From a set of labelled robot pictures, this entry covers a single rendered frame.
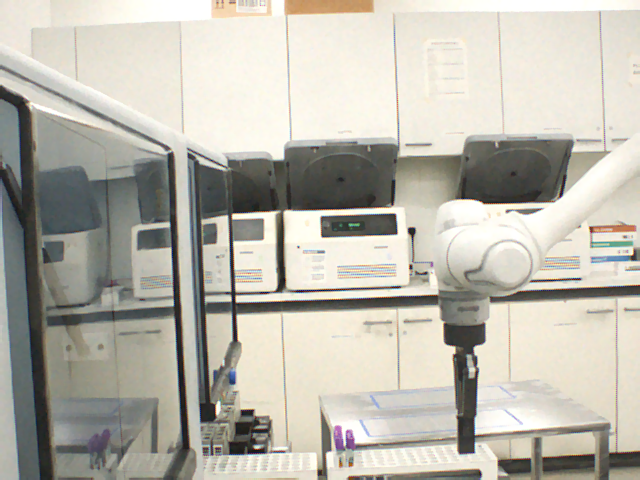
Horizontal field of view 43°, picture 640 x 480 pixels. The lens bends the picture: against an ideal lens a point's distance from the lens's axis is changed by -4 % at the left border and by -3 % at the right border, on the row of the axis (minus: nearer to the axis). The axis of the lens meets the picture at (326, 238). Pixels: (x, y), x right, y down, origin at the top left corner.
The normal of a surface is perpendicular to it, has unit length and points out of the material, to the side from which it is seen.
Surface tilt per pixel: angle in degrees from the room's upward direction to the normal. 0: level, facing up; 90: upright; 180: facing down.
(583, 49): 90
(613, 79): 90
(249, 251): 90
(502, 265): 94
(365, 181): 142
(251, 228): 59
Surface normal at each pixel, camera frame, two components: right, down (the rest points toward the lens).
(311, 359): 0.00, 0.05
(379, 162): 0.05, 0.82
